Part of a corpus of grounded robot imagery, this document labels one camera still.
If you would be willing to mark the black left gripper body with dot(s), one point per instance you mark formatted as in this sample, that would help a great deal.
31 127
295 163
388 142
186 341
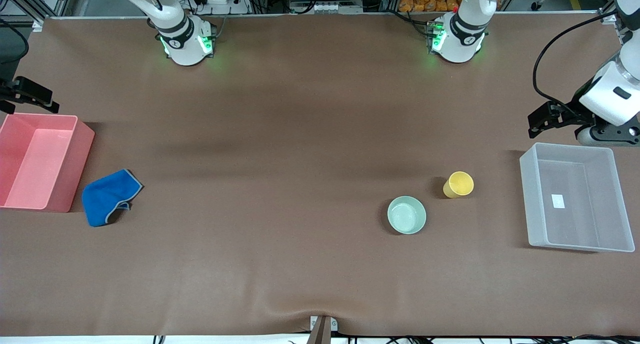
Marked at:
579 108

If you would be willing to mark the yellow cup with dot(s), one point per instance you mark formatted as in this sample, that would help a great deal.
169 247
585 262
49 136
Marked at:
459 185

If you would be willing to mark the blue microfiber cloth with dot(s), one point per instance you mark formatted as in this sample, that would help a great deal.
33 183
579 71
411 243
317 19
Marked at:
105 196

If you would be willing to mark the mint green bowl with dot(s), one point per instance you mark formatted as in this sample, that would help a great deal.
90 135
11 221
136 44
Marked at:
406 215

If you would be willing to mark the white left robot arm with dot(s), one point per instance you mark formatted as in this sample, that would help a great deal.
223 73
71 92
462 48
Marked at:
460 34

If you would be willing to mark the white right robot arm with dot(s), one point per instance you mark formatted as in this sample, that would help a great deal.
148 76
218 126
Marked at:
182 37

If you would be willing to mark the pink plastic bin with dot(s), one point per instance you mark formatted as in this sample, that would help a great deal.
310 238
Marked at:
35 164

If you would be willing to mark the white paper label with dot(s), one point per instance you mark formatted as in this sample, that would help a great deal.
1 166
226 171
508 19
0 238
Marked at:
558 201

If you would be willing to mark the clear plastic bin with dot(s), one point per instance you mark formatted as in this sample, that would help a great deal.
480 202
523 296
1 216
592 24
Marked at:
575 199

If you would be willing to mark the metal table edge bracket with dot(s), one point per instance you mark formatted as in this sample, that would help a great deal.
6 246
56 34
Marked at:
323 329

